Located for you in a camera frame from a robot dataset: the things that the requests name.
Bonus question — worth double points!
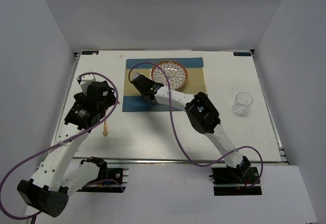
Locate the blue and tan placemat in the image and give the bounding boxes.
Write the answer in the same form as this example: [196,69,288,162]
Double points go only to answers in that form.
[122,58,207,113]

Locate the patterned ceramic plate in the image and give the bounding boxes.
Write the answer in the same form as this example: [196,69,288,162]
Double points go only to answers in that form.
[151,61,188,90]

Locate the clear drinking glass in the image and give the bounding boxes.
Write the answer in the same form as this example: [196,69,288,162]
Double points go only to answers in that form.
[232,92,253,115]

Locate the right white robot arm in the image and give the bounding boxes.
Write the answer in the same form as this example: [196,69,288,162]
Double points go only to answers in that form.
[130,74,251,183]

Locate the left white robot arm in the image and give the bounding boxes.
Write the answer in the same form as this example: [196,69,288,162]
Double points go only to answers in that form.
[17,79,116,217]

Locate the gold fork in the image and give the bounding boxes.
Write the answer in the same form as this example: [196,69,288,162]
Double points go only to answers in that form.
[102,121,108,137]

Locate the left blue table label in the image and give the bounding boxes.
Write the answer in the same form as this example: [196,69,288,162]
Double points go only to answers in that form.
[81,50,99,55]

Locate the blue table label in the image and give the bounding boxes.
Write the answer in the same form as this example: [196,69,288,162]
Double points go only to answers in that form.
[233,52,252,57]
[81,50,99,55]

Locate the right blue table label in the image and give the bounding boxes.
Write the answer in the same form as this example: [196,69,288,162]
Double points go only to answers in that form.
[233,52,252,57]

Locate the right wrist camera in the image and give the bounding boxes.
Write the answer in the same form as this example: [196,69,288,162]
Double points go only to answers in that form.
[131,72,141,81]

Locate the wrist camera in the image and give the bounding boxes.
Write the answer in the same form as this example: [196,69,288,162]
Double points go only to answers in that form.
[77,74,96,94]
[131,72,141,81]

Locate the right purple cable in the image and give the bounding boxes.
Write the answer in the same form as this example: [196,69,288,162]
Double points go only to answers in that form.
[128,63,264,189]

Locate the purple cable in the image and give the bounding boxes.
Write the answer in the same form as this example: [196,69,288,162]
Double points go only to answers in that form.
[128,63,264,189]
[0,72,119,221]

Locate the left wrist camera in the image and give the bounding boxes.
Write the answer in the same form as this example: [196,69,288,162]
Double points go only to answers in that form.
[77,74,96,94]

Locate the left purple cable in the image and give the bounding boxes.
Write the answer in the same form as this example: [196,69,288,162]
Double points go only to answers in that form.
[0,72,119,221]

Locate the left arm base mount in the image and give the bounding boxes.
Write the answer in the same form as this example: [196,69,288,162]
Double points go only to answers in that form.
[78,167,129,193]

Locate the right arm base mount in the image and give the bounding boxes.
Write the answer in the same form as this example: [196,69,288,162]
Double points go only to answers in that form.
[209,167,262,196]

